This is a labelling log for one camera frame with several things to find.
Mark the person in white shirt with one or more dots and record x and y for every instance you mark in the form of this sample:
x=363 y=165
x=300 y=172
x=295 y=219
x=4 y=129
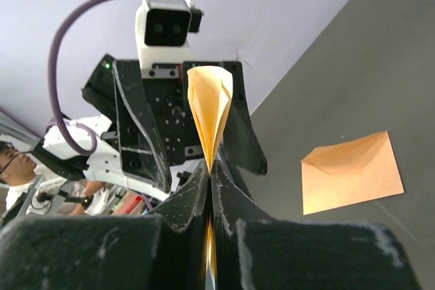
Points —
x=19 y=172

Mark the cream paper letter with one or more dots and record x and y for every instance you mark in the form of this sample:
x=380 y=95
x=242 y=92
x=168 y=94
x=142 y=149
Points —
x=210 y=93

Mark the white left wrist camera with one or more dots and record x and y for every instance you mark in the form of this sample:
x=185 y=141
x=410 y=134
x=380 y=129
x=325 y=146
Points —
x=161 y=31

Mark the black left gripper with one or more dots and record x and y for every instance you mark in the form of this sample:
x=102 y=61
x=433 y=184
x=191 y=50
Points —
x=151 y=123

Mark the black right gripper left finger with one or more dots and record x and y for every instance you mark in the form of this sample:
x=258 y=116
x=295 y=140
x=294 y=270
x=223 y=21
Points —
x=164 y=249

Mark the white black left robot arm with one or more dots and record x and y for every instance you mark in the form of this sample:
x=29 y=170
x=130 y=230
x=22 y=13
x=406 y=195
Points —
x=96 y=159

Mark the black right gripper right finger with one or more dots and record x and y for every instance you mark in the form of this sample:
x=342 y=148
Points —
x=255 y=251

